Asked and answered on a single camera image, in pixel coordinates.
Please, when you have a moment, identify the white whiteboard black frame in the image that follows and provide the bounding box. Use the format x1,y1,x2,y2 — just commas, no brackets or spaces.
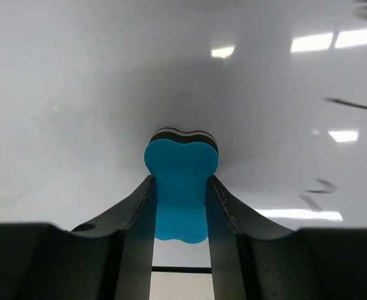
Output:
0,0,367,275

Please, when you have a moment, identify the blue whiteboard eraser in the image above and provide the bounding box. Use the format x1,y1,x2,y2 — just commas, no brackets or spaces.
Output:
144,127,219,244

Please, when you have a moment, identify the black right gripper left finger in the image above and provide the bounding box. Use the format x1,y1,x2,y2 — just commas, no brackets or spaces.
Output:
0,176,157,299

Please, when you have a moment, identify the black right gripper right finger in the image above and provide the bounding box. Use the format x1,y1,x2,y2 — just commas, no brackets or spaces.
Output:
206,177,367,299

